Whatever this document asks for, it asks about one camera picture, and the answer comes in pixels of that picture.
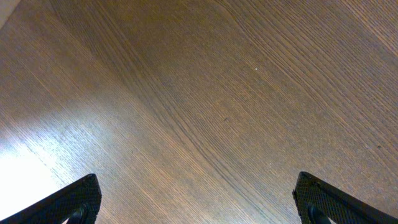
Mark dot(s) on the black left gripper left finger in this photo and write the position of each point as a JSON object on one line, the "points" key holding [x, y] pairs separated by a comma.
{"points": [[77, 203]]}

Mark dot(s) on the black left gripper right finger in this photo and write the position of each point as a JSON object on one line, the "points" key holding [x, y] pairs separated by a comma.
{"points": [[319, 202]]}

